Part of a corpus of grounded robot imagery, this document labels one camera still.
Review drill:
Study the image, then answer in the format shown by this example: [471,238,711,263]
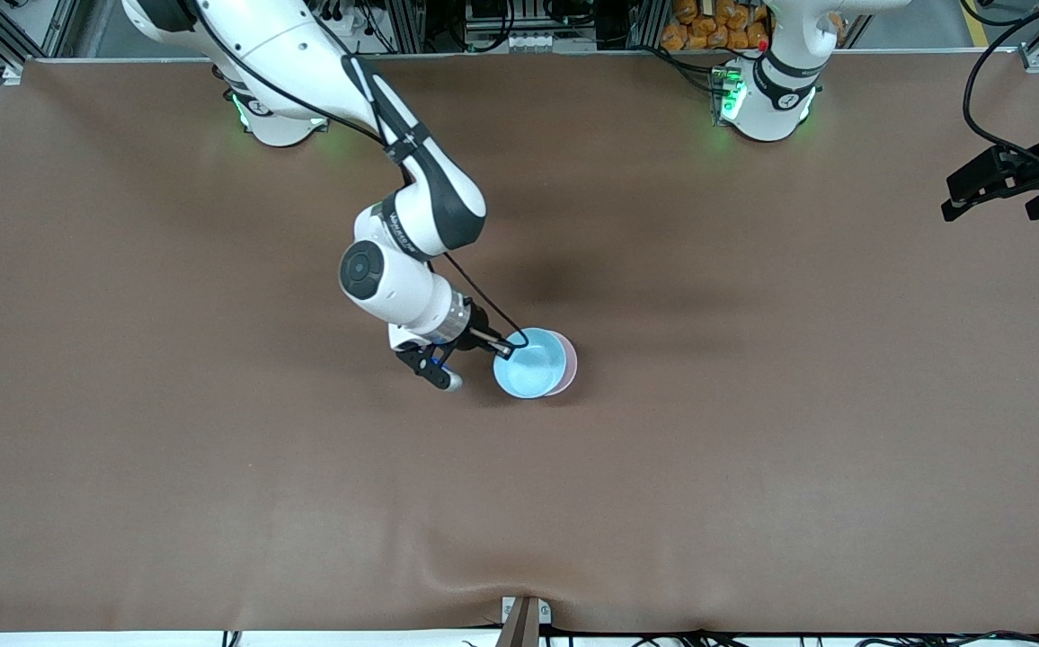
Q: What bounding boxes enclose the blue bowl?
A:
[493,328,568,399]

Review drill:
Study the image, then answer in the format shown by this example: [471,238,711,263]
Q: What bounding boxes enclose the pink bowl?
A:
[546,330,579,396]

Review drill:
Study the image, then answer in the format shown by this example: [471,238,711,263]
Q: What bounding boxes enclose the brown table mat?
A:
[0,54,1039,634]

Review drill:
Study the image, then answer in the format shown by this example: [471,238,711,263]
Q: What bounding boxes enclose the pile of orange objects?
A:
[661,0,772,51]

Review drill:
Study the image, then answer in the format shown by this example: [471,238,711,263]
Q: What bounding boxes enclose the white power strip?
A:
[308,0,354,39]

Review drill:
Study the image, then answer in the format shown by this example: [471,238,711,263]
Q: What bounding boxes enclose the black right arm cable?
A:
[180,0,529,351]

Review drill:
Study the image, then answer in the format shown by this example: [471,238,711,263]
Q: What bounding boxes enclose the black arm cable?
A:
[180,0,529,351]
[962,0,1039,172]

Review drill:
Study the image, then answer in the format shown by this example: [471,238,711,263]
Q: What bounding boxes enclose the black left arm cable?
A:
[962,0,1039,172]

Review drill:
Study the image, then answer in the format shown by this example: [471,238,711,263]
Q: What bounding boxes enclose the metal table clamp bracket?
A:
[500,595,553,647]

